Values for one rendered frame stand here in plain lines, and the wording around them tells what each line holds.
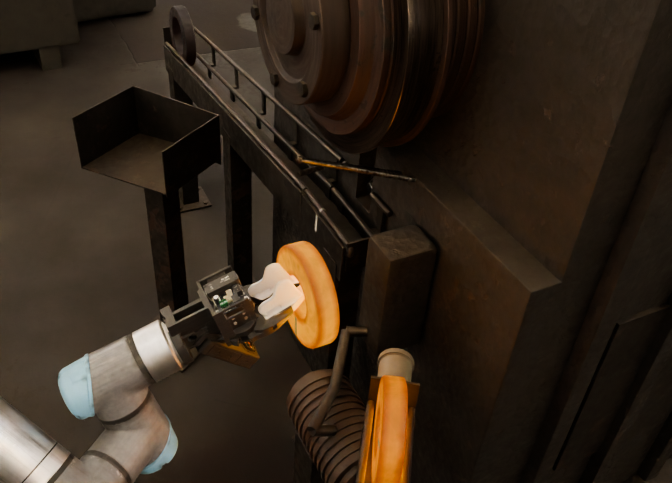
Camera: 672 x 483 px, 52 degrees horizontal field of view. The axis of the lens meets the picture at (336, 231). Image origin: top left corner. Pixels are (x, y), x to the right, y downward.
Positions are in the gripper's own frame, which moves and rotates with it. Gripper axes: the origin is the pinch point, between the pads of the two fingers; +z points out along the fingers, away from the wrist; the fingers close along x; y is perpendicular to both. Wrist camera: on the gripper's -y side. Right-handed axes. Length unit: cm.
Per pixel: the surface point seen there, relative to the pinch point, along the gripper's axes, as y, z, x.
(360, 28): 25.1, 22.3, 16.4
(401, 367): -17.9, 8.5, -8.8
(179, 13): -21, 16, 137
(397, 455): -9.2, -0.7, -25.0
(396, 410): -6.6, 2.0, -20.8
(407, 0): 29.5, 27.3, 11.0
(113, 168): -22, -20, 79
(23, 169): -77, -55, 182
